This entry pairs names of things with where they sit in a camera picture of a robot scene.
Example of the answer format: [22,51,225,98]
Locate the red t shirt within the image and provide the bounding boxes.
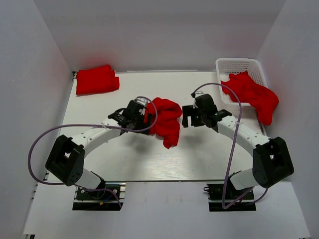
[149,97,182,149]
[76,65,120,95]

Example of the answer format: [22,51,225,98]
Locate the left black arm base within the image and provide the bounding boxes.
[72,182,126,211]

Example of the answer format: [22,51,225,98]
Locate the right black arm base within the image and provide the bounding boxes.
[203,183,256,212]

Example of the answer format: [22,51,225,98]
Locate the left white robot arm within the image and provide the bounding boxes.
[45,97,158,199]

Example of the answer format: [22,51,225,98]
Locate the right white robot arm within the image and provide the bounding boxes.
[182,94,295,199]

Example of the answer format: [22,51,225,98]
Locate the red t shirts in basket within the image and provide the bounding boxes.
[221,71,279,126]

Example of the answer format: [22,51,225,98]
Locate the white plastic basket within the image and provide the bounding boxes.
[215,58,268,96]

